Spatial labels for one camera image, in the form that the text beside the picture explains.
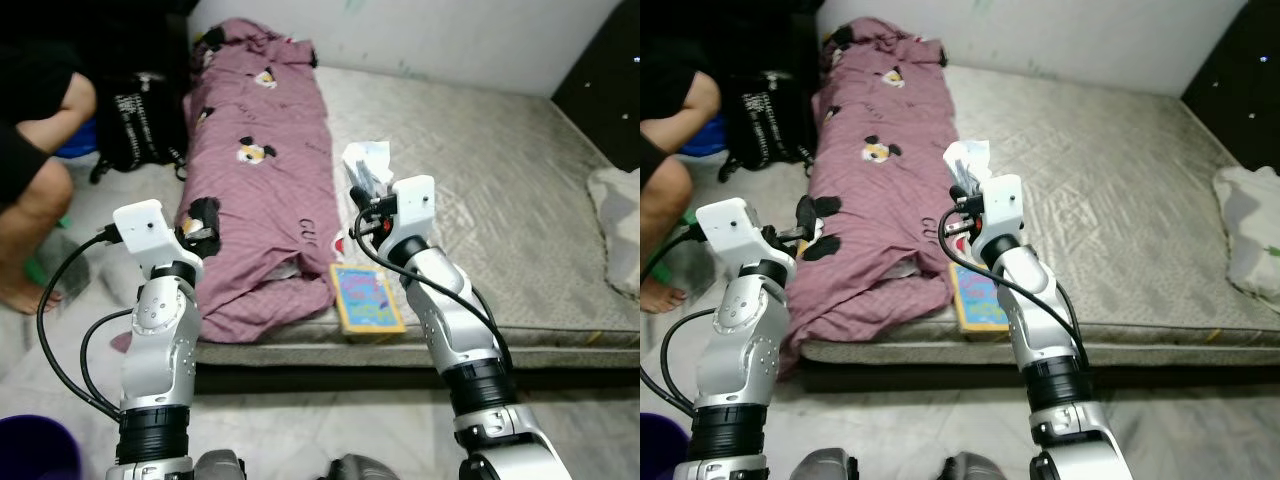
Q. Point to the white paper wrapper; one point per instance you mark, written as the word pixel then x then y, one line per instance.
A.
pixel 368 152
pixel 968 152

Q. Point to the purple cartoon print quilt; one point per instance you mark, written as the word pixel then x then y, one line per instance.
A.
pixel 260 200
pixel 880 200

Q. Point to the colourful children's book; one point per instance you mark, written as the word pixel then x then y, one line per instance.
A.
pixel 365 300
pixel 975 300

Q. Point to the white pillow with tree print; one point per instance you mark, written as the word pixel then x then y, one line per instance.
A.
pixel 620 220
pixel 1250 220

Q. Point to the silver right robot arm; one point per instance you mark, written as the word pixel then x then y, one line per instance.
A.
pixel 1045 330
pixel 455 330

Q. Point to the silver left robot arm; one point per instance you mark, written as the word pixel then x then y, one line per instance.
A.
pixel 160 350
pixel 740 350

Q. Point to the beige quilted mattress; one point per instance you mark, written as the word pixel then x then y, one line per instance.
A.
pixel 480 200
pixel 1100 200

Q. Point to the green plastic stool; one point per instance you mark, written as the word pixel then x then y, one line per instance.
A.
pixel 687 216

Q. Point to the blue plastic container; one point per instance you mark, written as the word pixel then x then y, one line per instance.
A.
pixel 75 142
pixel 705 135

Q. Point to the seated person in black shorts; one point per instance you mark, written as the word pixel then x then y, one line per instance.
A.
pixel 665 200
pixel 35 200

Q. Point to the black cabinet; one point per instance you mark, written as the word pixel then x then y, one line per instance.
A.
pixel 740 30
pixel 100 30

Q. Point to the grey left robot leg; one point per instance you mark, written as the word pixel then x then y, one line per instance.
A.
pixel 220 468
pixel 825 466

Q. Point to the grey robot leg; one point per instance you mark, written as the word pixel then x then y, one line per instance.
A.
pixel 220 468
pixel 825 466
pixel 362 470
pixel 970 470

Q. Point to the black tufted headboard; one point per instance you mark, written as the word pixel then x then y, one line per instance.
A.
pixel 1240 60
pixel 610 60

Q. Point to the purple plastic bucket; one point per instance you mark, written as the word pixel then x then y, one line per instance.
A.
pixel 35 450
pixel 655 450

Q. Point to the grey right robot leg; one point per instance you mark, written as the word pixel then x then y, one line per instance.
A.
pixel 362 470
pixel 970 470

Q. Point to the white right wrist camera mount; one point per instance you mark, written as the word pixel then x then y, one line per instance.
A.
pixel 1002 208
pixel 413 210

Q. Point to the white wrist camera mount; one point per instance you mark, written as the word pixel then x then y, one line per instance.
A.
pixel 730 228
pixel 1002 208
pixel 145 230
pixel 413 210

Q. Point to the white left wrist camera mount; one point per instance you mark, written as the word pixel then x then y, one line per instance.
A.
pixel 145 230
pixel 730 228

